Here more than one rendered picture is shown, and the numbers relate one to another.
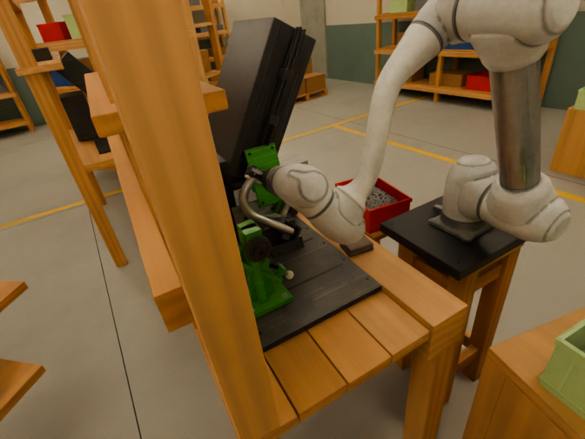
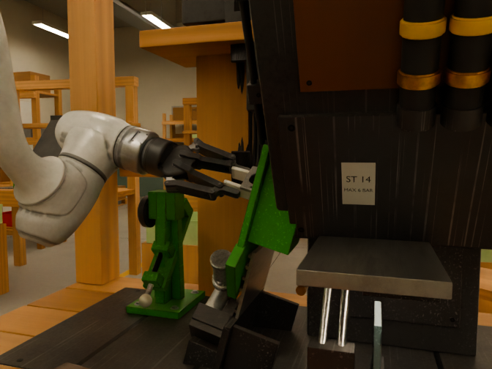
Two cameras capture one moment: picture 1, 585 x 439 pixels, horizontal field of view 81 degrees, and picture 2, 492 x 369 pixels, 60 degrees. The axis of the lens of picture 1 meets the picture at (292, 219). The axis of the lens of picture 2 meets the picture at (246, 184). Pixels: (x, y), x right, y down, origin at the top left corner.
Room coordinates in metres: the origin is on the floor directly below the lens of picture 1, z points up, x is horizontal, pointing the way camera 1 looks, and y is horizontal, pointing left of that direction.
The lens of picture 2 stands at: (1.59, -0.48, 1.26)
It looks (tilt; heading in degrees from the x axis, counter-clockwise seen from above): 5 degrees down; 133
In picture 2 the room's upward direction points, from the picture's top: straight up
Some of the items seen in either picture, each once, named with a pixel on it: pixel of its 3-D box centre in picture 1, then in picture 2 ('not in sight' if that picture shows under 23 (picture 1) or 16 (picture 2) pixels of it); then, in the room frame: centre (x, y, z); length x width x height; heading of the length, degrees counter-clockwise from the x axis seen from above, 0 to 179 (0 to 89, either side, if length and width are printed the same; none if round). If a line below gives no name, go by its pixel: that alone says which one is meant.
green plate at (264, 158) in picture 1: (263, 172); (277, 205); (1.15, 0.08, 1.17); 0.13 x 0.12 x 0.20; 25
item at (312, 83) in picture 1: (293, 81); not in sight; (7.78, -0.40, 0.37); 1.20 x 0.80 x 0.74; 127
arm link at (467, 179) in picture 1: (471, 186); not in sight; (1.06, -0.65, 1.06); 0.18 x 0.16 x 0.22; 22
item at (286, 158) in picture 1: (258, 171); (371, 249); (1.31, 0.12, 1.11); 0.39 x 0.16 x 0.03; 115
